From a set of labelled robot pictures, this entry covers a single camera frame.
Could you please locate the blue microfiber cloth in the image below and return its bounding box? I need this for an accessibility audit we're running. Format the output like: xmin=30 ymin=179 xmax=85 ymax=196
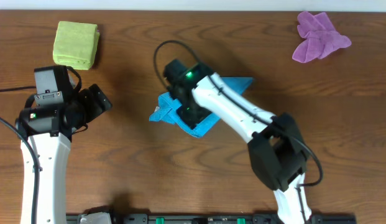
xmin=148 ymin=77 xmax=254 ymax=139

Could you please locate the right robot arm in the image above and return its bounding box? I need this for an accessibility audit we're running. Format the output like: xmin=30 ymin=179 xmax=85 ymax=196
xmin=163 ymin=60 xmax=311 ymax=223

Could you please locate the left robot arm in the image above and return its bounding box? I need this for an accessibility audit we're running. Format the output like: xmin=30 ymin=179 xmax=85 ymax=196
xmin=17 ymin=84 xmax=112 ymax=223

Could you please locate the folded green cloth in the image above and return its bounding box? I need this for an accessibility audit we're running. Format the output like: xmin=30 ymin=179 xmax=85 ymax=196
xmin=53 ymin=21 xmax=100 ymax=70

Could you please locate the purple crumpled cloth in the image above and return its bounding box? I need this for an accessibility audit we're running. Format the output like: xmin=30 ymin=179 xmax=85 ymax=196
xmin=292 ymin=11 xmax=352 ymax=63

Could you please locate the right black cable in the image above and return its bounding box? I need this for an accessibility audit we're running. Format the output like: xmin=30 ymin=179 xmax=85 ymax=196
xmin=152 ymin=40 xmax=324 ymax=224

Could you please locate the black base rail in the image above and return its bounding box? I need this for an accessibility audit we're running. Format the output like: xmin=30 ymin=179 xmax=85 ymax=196
xmin=65 ymin=205 xmax=357 ymax=224

